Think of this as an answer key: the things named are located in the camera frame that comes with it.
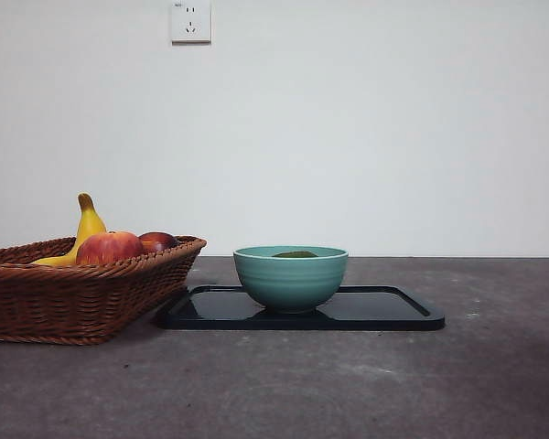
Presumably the teal ceramic bowl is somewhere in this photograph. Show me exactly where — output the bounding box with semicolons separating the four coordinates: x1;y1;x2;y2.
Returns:
232;245;350;316

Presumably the brown wicker basket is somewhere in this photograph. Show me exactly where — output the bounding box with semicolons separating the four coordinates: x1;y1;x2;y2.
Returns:
0;235;208;347

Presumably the red yellow apple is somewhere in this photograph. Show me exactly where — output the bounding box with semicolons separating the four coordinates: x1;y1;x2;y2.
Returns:
75;230;145;266

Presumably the dark red apple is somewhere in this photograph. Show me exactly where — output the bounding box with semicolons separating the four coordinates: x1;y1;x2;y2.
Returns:
138;231;179;253

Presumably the white wall socket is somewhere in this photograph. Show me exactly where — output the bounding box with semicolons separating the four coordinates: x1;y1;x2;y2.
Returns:
171;0;212;45

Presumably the yellow banana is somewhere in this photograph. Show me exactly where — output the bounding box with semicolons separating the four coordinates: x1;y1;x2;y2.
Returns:
30;192;108;268

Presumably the dark rectangular tray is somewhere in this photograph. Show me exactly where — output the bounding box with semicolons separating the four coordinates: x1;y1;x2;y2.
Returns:
154;284;446;332

